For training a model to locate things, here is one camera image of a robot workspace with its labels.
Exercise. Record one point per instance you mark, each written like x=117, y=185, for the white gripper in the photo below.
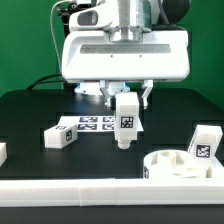
x=92, y=56

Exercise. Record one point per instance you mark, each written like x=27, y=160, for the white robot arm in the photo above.
x=131, y=20

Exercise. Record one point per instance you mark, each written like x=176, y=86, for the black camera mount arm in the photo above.
x=64, y=13

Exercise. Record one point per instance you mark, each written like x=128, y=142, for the white obstacle wall frame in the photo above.
x=115, y=192

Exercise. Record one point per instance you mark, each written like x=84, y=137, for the white sheet with markers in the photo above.
x=89, y=123

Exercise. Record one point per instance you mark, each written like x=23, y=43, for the white block at left edge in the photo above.
x=3, y=153

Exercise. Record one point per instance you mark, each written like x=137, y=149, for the white round stool seat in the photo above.
x=174, y=164

